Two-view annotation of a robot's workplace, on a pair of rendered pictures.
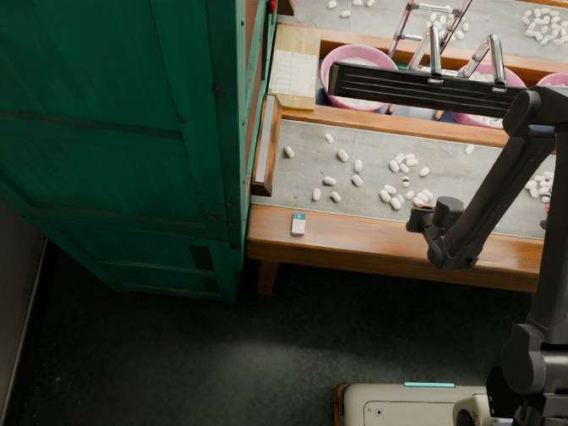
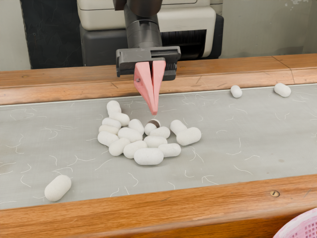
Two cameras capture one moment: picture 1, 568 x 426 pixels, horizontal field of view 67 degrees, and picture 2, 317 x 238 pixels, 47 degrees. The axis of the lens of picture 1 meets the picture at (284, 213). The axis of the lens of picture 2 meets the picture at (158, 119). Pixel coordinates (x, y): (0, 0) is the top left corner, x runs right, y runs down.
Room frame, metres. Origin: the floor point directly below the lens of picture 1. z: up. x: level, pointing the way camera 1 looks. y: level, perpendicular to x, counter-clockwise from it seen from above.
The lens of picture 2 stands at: (1.18, -0.80, 1.00)
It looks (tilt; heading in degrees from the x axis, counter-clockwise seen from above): 27 degrees down; 175
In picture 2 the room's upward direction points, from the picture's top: straight up
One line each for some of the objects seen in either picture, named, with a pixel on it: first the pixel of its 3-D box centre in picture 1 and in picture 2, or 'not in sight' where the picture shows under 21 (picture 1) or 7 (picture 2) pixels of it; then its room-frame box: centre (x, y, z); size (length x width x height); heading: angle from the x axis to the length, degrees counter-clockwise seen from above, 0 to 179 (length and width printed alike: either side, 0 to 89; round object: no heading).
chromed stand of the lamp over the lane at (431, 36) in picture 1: (430, 108); not in sight; (0.83, -0.35, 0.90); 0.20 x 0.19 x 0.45; 95
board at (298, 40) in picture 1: (294, 66); not in sight; (0.99, 0.06, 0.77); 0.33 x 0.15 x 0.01; 5
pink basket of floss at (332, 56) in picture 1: (357, 84); not in sight; (1.01, -0.15, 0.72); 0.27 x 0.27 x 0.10
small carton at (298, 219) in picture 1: (298, 224); not in sight; (0.45, -0.05, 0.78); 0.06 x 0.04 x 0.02; 5
